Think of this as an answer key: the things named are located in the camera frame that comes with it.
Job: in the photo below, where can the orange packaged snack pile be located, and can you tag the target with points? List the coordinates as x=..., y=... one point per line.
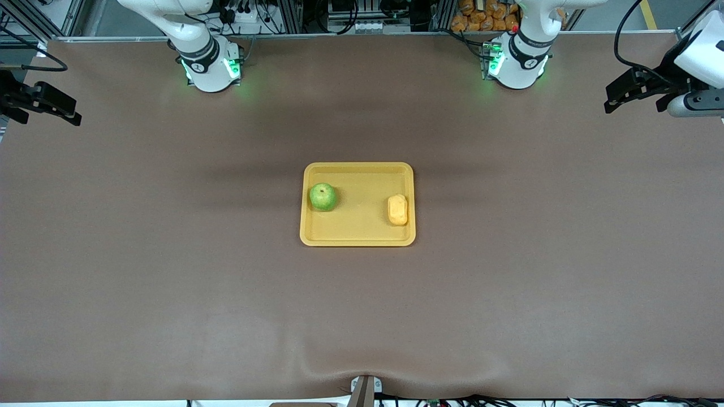
x=475, y=17

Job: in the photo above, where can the brown table cover mat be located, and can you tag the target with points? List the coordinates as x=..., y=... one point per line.
x=169, y=282

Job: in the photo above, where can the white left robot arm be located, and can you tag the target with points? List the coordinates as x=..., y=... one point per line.
x=517, y=70

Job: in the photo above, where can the black electronics box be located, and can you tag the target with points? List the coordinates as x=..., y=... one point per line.
x=350, y=8

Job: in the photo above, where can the white power strip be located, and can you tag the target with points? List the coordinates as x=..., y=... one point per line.
x=244, y=22

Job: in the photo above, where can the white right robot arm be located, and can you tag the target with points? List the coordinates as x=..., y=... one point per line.
x=209, y=76

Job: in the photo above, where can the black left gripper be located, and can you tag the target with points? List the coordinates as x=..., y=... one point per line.
x=663, y=83

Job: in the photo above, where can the yellow plastic tray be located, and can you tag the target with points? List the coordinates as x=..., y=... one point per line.
x=362, y=220

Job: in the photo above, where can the metal table clamp bracket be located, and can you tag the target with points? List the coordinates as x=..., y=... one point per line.
x=365, y=393

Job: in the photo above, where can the aluminium table edge rail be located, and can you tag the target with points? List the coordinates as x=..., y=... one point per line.
x=113, y=38

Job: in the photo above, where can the green apple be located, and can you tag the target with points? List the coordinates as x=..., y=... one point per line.
x=323, y=196

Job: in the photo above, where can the yellow potato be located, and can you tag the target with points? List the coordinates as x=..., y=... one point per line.
x=398, y=210

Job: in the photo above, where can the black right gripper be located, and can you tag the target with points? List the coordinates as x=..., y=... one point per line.
x=12, y=95

